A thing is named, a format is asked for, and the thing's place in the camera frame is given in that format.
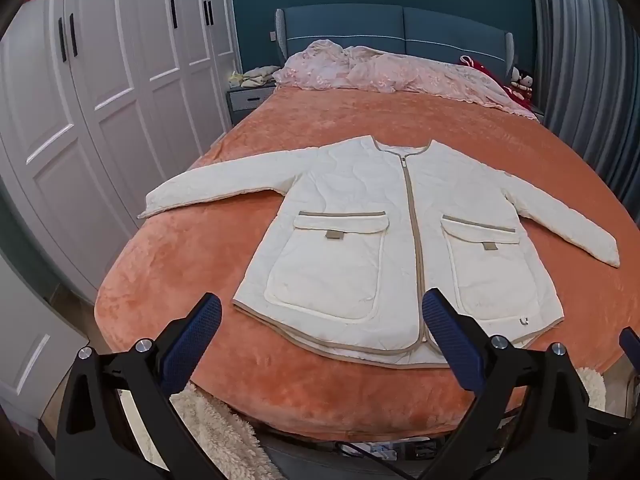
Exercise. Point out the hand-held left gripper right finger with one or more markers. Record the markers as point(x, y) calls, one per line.
point(451, 340)

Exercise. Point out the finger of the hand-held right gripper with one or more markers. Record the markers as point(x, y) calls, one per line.
point(631, 344)

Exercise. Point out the plush doll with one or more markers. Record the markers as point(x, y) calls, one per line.
point(515, 76)
point(526, 85)

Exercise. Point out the bed with orange blanket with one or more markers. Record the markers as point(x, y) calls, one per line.
point(200, 240)

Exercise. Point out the beige clothes pile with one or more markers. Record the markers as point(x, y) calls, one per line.
point(255, 76)

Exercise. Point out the pink lace bedspread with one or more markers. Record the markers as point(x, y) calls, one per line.
point(400, 75)

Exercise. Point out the grey nightstand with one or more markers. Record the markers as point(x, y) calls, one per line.
point(245, 101)

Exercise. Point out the blue padded headboard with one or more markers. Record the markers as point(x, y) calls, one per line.
point(350, 25)

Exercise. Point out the white wardrobe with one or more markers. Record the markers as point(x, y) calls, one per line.
point(125, 85)

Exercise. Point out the grey blue curtain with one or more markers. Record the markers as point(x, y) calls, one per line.
point(575, 60)

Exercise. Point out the cream fleece cloth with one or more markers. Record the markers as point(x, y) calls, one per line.
point(220, 435)

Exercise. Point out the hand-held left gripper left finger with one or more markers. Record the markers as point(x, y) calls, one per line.
point(196, 334)

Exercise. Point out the white quilted jacket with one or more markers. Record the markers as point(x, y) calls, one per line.
point(340, 200)

